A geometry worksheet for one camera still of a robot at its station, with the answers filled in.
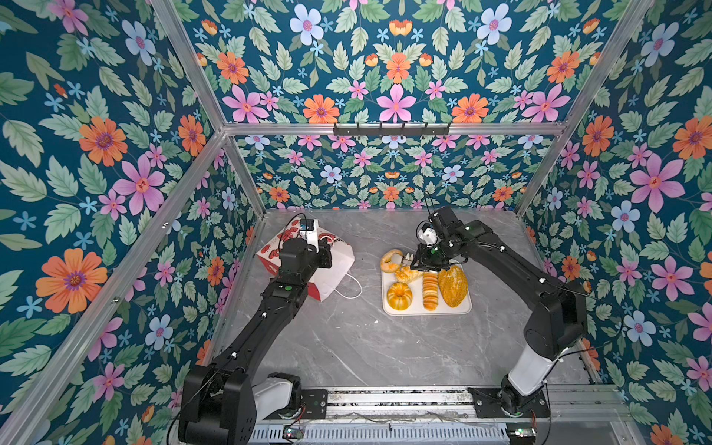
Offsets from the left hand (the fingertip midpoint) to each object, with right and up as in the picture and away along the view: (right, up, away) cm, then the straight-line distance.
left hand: (328, 232), depth 79 cm
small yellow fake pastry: (+25, -15, +16) cm, 33 cm away
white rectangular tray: (+27, -21, +14) cm, 37 cm away
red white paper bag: (-6, -17, +19) cm, 26 cm away
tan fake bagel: (+17, -11, +16) cm, 26 cm away
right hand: (+25, -10, +4) cm, 27 cm away
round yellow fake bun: (+40, -18, +11) cm, 45 cm away
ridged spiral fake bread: (+32, -20, +14) cm, 40 cm away
